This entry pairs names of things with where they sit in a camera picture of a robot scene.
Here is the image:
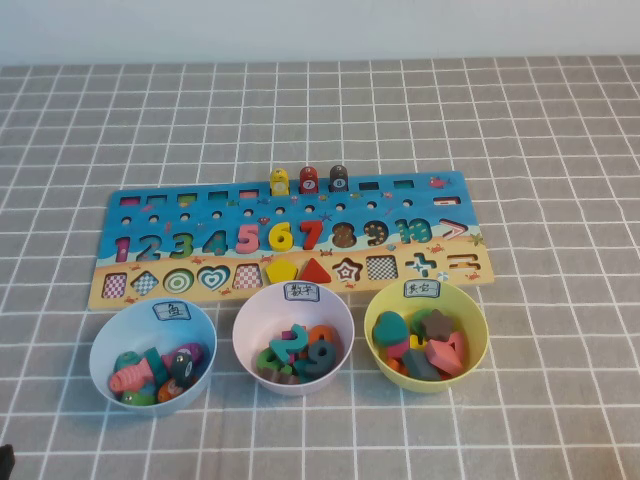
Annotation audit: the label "pink wooden number five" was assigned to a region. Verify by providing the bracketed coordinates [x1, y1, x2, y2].
[235, 222, 266, 254]

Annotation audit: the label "red wooden triangle piece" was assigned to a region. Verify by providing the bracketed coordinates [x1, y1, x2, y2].
[298, 257, 332, 285]

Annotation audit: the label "blue wooden number puzzle board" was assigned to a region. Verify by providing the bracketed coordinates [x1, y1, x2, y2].
[87, 170, 495, 310]

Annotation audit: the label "yellow wooden pentagon piece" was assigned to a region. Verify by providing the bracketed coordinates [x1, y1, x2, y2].
[264, 259, 300, 285]

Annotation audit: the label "light pink plastic bowl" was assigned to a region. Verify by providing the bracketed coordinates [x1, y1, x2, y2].
[232, 287, 356, 396]

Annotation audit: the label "teal wooden heart piece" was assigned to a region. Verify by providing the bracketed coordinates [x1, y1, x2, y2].
[372, 310, 409, 347]

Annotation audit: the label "brown wooden star piece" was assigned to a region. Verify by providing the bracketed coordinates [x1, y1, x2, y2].
[419, 308, 455, 342]

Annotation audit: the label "yellow plastic bowl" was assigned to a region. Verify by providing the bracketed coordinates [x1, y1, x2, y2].
[363, 280, 489, 394]

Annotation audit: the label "black wooden fish piece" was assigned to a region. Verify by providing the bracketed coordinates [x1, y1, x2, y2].
[169, 352, 196, 386]

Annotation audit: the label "orange wooden fish piece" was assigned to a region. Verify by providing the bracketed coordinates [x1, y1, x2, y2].
[157, 379, 184, 404]

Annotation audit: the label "light blue plastic bowl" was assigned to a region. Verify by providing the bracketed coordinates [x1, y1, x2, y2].
[88, 299, 219, 419]

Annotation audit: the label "teal wooden fish piece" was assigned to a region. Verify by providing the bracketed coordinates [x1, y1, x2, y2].
[113, 351, 146, 374]

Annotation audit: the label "green wooden fish piece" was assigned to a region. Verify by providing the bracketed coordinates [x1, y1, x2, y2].
[119, 389, 156, 407]

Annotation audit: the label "red wooden number seven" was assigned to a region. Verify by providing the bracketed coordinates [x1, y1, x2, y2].
[298, 219, 325, 251]

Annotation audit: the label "yellow wooden number six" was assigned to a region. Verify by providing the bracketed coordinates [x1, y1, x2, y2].
[268, 221, 294, 253]

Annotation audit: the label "white paper label number characters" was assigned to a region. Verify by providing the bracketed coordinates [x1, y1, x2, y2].
[283, 282, 321, 304]

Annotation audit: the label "red wooden fish peg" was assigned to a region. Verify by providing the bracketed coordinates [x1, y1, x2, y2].
[298, 165, 319, 195]

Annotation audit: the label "brown wooden fish peg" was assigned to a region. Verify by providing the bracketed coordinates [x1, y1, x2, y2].
[328, 164, 349, 194]

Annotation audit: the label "orange wooden number zero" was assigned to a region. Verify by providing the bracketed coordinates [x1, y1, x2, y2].
[307, 324, 334, 349]

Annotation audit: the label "teal wooden number two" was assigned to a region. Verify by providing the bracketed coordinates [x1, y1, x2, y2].
[269, 323, 307, 364]

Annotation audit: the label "dark teal number nine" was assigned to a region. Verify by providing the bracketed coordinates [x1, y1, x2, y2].
[299, 339, 337, 379]

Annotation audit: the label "grey teal wooden hexagon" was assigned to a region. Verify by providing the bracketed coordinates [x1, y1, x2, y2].
[401, 348, 441, 381]

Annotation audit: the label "white paper label fish character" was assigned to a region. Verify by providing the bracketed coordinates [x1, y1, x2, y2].
[152, 299, 194, 322]

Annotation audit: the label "purple pink wooden fish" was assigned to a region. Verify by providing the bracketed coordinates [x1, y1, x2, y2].
[167, 342, 206, 366]

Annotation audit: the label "salmon pink wooden block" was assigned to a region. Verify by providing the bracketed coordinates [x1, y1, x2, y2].
[424, 338, 464, 376]

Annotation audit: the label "pink wooden angle sign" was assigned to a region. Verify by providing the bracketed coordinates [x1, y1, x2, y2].
[447, 330, 469, 361]

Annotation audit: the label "dark teal wooden fish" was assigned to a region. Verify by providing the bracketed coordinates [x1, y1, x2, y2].
[144, 347, 170, 384]

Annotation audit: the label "pink striped wooden fish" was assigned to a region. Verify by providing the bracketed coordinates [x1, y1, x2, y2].
[108, 362, 151, 396]

